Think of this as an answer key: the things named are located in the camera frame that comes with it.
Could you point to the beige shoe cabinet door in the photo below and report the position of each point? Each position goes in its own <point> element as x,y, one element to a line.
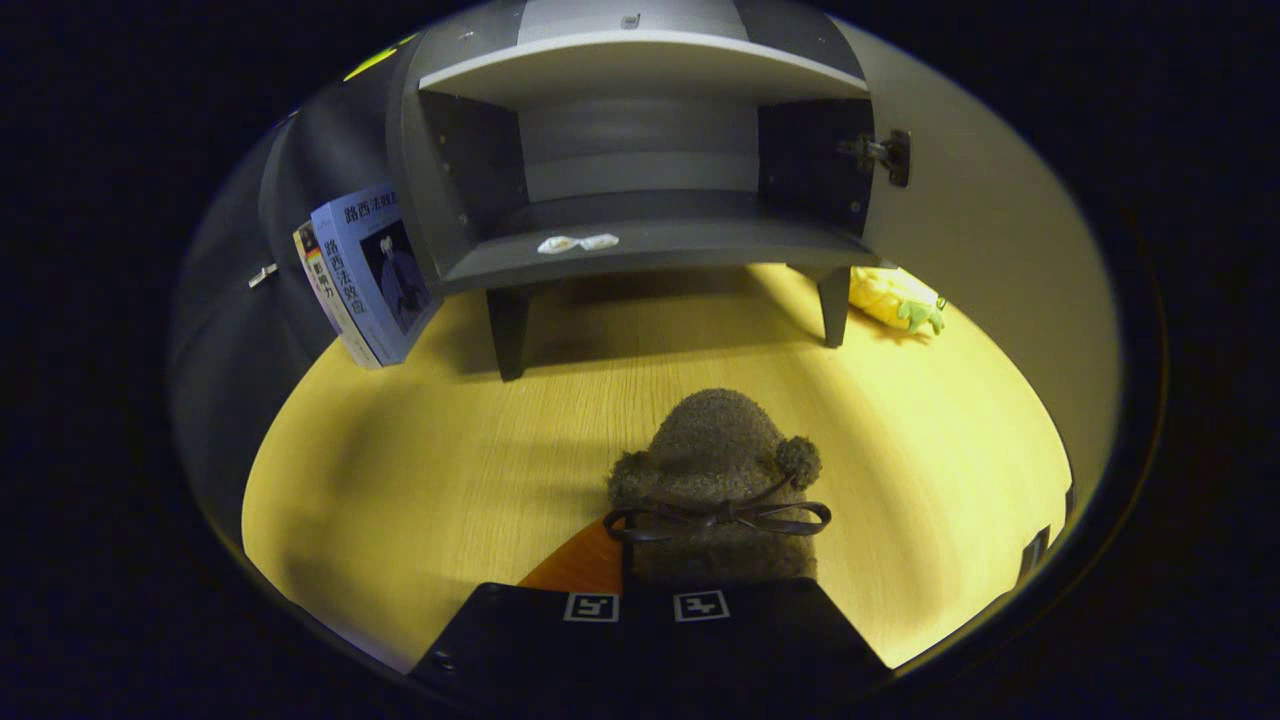
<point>1000,250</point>

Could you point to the metal door hinge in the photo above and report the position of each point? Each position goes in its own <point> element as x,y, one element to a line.
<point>885,155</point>

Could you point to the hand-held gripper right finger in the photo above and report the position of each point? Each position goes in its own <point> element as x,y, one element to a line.
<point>760,640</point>

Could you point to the grey shoe cabinet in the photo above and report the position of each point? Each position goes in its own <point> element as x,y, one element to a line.
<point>640,250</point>

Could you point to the yellow plush toy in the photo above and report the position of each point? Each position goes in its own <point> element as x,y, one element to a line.
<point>890,295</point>

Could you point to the blue cover book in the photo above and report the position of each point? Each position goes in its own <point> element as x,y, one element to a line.
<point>375,270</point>

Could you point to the small white clip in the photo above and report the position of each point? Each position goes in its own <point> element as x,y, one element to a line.
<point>262,275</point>

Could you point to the white cover book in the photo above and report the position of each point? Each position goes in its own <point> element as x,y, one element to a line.
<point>325,285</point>

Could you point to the brown fuzzy shoe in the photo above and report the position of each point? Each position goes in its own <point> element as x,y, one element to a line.
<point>715,440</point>

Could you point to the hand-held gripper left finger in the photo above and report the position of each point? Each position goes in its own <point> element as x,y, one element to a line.
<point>530,640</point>

